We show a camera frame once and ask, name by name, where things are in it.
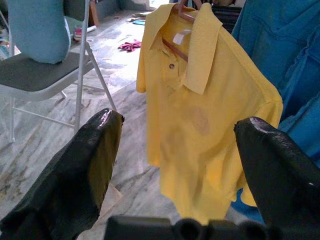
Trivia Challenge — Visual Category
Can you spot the blue shirt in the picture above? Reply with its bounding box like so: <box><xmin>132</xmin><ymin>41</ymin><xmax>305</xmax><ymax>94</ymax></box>
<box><xmin>231</xmin><ymin>0</ymin><xmax>320</xmax><ymax>223</ymax></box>

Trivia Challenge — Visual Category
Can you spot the black metal drying rack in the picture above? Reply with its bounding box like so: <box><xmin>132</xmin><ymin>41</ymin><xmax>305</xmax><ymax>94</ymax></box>
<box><xmin>211</xmin><ymin>0</ymin><xmax>247</xmax><ymax>35</ymax></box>

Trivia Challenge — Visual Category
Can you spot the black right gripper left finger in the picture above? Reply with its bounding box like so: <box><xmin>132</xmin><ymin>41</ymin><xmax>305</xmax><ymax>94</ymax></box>
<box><xmin>0</xmin><ymin>107</ymin><xmax>125</xmax><ymax>240</ymax></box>

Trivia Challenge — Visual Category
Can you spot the magenta cloth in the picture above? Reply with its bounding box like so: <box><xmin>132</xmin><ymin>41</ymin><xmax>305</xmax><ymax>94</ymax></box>
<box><xmin>118</xmin><ymin>39</ymin><xmax>143</xmax><ymax>53</ymax></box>

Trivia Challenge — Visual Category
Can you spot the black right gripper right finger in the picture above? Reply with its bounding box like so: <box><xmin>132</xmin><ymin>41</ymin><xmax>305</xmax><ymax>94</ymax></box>
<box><xmin>233</xmin><ymin>116</ymin><xmax>320</xmax><ymax>227</ymax></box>

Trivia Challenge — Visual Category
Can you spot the pink plastic hanger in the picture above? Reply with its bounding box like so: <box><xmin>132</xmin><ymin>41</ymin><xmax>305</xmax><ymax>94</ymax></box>
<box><xmin>161</xmin><ymin>0</ymin><xmax>204</xmax><ymax>63</ymax></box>

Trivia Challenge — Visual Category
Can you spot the yellow polo shirt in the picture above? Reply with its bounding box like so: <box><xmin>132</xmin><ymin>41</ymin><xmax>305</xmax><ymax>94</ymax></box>
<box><xmin>136</xmin><ymin>2</ymin><xmax>284</xmax><ymax>226</ymax></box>

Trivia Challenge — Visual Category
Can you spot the printed round tin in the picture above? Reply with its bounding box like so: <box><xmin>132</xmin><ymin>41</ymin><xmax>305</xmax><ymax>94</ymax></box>
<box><xmin>73</xmin><ymin>24</ymin><xmax>84</xmax><ymax>42</ymax></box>

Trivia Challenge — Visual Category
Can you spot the light blue cushion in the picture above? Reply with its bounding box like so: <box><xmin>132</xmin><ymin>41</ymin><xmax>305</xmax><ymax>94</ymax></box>
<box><xmin>6</xmin><ymin>0</ymin><xmax>72</xmax><ymax>65</ymax></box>

